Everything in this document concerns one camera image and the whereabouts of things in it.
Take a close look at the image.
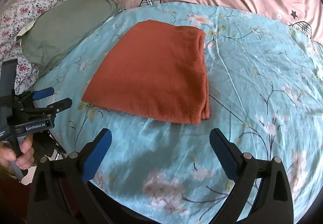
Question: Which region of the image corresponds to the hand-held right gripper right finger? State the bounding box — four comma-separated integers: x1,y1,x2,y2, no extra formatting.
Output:
209,128,295,224

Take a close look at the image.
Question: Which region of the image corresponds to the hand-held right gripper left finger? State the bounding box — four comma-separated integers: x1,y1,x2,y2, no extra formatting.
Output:
26,128,113,224

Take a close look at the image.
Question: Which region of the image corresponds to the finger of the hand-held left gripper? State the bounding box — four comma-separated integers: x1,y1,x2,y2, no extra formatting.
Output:
42,98,73,115
32,87,55,101

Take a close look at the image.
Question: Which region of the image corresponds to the orange knit sweater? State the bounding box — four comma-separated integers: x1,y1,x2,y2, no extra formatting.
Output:
81,20,211,125

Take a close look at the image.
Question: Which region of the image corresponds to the person's left hand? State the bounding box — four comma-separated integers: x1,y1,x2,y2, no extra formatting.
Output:
0,135,35,177

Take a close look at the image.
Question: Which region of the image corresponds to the green pillow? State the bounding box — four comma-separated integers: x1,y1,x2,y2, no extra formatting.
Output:
16,0,125,76

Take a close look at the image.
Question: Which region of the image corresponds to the light blue floral bed sheet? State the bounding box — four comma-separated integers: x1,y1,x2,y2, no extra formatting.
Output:
30,2,323,224

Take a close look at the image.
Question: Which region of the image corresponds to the white floral quilt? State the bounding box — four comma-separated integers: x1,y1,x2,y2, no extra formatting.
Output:
0,0,106,82

